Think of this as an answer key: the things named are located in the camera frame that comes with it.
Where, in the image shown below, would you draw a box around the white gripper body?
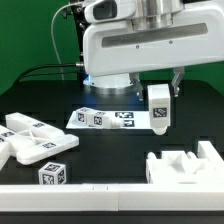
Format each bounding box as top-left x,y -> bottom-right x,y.
83,1 -> 224,77

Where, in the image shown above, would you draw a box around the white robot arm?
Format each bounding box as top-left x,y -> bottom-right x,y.
83,0 -> 224,92

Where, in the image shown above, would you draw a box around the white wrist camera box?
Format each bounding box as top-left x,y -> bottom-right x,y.
84,0 -> 137,23

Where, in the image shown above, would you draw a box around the white base tag sheet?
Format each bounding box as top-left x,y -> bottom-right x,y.
66,111 -> 151,129

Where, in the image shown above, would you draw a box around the black camera stand pole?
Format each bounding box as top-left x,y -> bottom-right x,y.
68,3 -> 88,83

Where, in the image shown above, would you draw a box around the white right fence rail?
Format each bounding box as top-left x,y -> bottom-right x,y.
197,141 -> 224,184

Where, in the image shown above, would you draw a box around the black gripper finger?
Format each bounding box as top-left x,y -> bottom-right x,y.
171,67 -> 185,97
129,73 -> 144,101

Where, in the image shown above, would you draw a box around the small white tagged cube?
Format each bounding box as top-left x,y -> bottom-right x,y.
38,162 -> 67,185

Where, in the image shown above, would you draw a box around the black cables on table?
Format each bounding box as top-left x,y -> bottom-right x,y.
14,61 -> 88,84

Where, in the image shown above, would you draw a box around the white fence rail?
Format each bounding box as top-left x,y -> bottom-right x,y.
0,184 -> 224,212
197,141 -> 224,184

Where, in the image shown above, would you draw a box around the white chair back frame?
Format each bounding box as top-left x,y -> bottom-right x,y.
0,112 -> 79,170

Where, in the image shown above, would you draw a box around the white front fence rail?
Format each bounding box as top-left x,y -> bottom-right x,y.
0,184 -> 224,212

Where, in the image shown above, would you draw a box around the white chair seat block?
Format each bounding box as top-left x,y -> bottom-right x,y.
146,151 -> 208,184

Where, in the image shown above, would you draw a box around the grey cable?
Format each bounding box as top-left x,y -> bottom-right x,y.
50,1 -> 84,81

